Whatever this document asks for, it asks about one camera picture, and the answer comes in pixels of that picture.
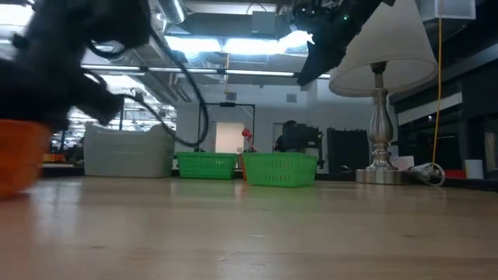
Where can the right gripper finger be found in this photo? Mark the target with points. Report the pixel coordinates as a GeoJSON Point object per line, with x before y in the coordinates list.
{"type": "Point", "coordinates": [315, 66]}

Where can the orange plastic mesh basket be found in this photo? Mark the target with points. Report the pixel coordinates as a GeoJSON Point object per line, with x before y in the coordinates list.
{"type": "Point", "coordinates": [19, 155]}

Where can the gray plastic bin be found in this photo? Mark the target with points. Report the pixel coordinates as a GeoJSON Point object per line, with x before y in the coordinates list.
{"type": "Point", "coordinates": [128, 155]}
{"type": "Point", "coordinates": [116, 127]}
{"type": "Point", "coordinates": [116, 131]}

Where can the green plastic mesh basket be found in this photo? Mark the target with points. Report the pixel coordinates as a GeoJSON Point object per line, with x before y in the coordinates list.
{"type": "Point", "coordinates": [206, 165]}
{"type": "Point", "coordinates": [280, 169]}

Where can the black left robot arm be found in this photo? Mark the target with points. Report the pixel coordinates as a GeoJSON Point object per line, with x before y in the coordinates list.
{"type": "Point", "coordinates": [78, 23]}

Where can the white shade silver table lamp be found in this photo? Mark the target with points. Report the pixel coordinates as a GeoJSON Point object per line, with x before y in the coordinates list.
{"type": "Point", "coordinates": [383, 58]}

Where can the gray ceiling box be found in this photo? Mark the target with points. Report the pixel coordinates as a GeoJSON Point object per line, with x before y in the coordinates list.
{"type": "Point", "coordinates": [264, 23]}

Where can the orange box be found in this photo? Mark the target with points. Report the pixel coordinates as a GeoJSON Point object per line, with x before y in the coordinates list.
{"type": "Point", "coordinates": [54, 157]}

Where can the black equipment rack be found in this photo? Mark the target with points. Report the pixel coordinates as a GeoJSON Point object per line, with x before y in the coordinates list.
{"type": "Point", "coordinates": [309, 140]}

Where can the person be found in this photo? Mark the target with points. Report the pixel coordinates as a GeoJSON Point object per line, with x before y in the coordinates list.
{"type": "Point", "coordinates": [288, 136]}

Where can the bright ceiling light panel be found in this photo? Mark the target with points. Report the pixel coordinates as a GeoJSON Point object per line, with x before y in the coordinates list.
{"type": "Point", "coordinates": [233, 44]}

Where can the black cabinet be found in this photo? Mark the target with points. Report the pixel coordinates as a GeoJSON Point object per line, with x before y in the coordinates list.
{"type": "Point", "coordinates": [348, 149]}

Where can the red desk lamp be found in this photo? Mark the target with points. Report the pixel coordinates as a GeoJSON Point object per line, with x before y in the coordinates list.
{"type": "Point", "coordinates": [247, 134]}

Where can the white door panel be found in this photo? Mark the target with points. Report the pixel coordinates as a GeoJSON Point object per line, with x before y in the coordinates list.
{"type": "Point", "coordinates": [229, 138]}

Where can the long ceiling light strip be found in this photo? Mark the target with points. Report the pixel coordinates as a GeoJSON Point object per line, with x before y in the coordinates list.
{"type": "Point", "coordinates": [186, 70]}

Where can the white box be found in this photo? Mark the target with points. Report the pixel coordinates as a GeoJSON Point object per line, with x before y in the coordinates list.
{"type": "Point", "coordinates": [404, 162]}

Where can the red box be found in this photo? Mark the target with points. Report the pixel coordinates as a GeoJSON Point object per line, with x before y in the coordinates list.
{"type": "Point", "coordinates": [453, 173]}

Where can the gray wall vent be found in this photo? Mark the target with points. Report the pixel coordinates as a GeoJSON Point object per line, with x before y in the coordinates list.
{"type": "Point", "coordinates": [230, 96]}
{"type": "Point", "coordinates": [291, 97]}

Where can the black stand frame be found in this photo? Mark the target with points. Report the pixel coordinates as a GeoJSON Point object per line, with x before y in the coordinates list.
{"type": "Point", "coordinates": [227, 104]}

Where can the silver ceiling duct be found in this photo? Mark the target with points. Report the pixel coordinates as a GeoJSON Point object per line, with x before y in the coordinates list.
{"type": "Point", "coordinates": [173, 9]}

